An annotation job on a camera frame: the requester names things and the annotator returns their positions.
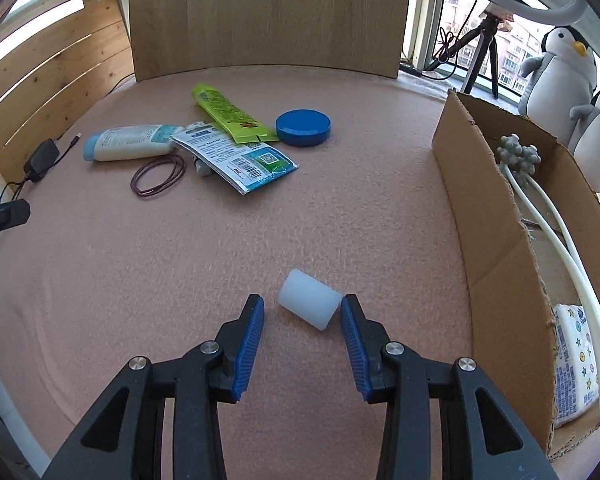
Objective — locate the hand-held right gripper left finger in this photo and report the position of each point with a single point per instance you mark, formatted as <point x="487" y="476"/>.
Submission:
<point x="247" y="345"/>

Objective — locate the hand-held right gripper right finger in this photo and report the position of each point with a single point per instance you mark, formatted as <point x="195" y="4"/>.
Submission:
<point x="352" y="345"/>

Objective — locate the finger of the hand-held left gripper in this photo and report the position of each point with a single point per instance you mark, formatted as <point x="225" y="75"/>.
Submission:
<point x="10" y="215"/>

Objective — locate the translucent white cylinder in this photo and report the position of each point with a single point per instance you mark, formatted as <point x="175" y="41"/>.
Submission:
<point x="307" y="300"/>

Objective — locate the white blue tube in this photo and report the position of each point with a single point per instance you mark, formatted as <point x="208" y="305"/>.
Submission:
<point x="130" y="141"/>

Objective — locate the cardboard box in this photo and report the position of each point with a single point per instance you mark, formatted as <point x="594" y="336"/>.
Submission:
<point x="495" y="240"/>

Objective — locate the teal white sachet packet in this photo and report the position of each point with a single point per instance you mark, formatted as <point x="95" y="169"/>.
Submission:
<point x="235" y="157"/>

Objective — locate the star print tissue pack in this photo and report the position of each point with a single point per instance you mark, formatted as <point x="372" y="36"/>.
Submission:
<point x="572" y="360"/>

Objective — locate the green tube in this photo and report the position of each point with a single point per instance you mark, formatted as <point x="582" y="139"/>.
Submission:
<point x="225" y="110"/>

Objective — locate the white massager with grey balls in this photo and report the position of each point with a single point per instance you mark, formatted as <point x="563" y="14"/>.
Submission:
<point x="517" y="152"/>

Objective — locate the wooden slat panel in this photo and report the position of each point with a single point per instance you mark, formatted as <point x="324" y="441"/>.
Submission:
<point x="40" y="75"/>

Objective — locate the blue round lid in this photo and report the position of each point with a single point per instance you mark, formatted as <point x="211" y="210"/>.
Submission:
<point x="302" y="125"/>

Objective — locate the large light wooden board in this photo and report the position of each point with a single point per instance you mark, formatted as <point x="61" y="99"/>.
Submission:
<point x="270" y="15"/>

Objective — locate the large penguin plush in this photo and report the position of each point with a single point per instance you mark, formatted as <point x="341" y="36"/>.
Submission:
<point x="560" y="80"/>

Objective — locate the black tripod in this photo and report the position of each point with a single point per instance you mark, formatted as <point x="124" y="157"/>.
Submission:
<point x="487" y="35"/>

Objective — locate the white window frame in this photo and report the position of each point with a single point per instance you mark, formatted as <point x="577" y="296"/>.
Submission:
<point x="422" y="10"/>

